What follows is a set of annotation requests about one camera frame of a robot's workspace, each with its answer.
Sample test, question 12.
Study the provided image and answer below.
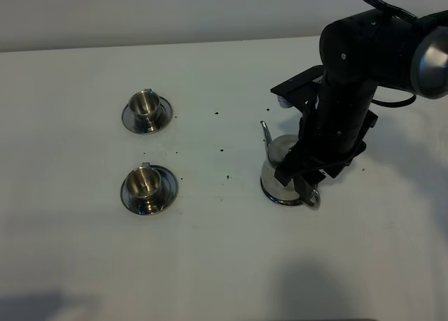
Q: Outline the far stainless steel teacup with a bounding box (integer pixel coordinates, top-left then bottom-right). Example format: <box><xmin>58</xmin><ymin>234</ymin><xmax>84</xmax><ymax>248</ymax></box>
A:
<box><xmin>128</xmin><ymin>89</ymin><xmax>161</xmax><ymax>120</ymax></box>

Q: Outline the steel saucer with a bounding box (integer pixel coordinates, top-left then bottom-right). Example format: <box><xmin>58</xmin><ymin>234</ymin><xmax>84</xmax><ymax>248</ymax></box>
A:
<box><xmin>121</xmin><ymin>97</ymin><xmax>173</xmax><ymax>135</ymax></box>
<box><xmin>120</xmin><ymin>162</ymin><xmax>179</xmax><ymax>215</ymax></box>

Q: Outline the stainless steel teacup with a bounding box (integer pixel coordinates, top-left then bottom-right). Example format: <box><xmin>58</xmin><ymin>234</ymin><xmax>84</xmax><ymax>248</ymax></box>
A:
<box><xmin>124</xmin><ymin>165</ymin><xmax>162</xmax><ymax>200</ymax></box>
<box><xmin>128</xmin><ymin>89</ymin><xmax>161</xmax><ymax>120</ymax></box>

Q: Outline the near steel saucer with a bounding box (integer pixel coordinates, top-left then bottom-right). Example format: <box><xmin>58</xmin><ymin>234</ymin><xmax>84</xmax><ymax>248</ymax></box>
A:
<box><xmin>120</xmin><ymin>162</ymin><xmax>179</xmax><ymax>215</ymax></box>

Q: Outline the stainless steel teapot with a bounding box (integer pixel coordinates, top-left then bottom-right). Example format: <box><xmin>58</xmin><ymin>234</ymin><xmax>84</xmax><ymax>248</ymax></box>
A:
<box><xmin>259</xmin><ymin>120</ymin><xmax>321</xmax><ymax>212</ymax></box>

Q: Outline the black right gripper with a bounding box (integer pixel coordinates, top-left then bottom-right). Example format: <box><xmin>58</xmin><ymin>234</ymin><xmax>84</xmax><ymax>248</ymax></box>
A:
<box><xmin>274</xmin><ymin>65</ymin><xmax>378</xmax><ymax>202</ymax></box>

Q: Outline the near stainless steel teacup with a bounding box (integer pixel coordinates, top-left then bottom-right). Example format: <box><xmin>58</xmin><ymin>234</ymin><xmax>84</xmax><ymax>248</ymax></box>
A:
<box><xmin>124</xmin><ymin>165</ymin><xmax>162</xmax><ymax>200</ymax></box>

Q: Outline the far steel saucer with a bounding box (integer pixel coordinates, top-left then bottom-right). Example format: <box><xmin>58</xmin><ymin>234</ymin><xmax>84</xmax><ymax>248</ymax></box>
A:
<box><xmin>121</xmin><ymin>97</ymin><xmax>173</xmax><ymax>135</ymax></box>

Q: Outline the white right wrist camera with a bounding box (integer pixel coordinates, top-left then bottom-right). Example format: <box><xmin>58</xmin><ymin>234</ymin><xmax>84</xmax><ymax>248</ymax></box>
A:
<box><xmin>271</xmin><ymin>76</ymin><xmax>322</xmax><ymax>111</ymax></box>

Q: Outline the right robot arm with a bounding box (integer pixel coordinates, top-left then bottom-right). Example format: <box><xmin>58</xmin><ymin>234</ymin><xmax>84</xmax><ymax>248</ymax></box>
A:
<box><xmin>272</xmin><ymin>9</ymin><xmax>447</xmax><ymax>207</ymax></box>

